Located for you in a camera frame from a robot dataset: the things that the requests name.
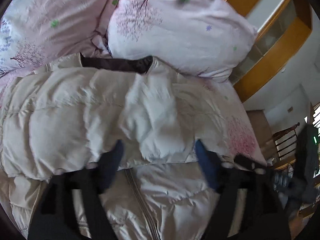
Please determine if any beige puffer jacket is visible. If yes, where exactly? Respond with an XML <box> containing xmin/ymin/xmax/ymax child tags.
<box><xmin>0</xmin><ymin>53</ymin><xmax>251</xmax><ymax>240</ymax></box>

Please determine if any right floral pillow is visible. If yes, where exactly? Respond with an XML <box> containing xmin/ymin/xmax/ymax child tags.
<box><xmin>107</xmin><ymin>0</ymin><xmax>257</xmax><ymax>82</ymax></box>

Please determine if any floral pillow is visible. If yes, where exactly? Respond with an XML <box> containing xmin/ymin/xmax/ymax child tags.
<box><xmin>107</xmin><ymin>0</ymin><xmax>257</xmax><ymax>82</ymax></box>
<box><xmin>1</xmin><ymin>0</ymin><xmax>118</xmax><ymax>76</ymax></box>

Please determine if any wooden chair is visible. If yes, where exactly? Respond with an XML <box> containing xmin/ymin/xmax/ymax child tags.
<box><xmin>272</xmin><ymin>122</ymin><xmax>300</xmax><ymax>170</ymax></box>

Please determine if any left floral pillow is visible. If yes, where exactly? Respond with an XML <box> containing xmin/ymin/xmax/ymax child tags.
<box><xmin>1</xmin><ymin>0</ymin><xmax>118</xmax><ymax>76</ymax></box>

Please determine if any pink floral bed sheet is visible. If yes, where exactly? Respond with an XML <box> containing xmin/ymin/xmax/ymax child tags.
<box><xmin>1</xmin><ymin>68</ymin><xmax>263</xmax><ymax>179</ymax></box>

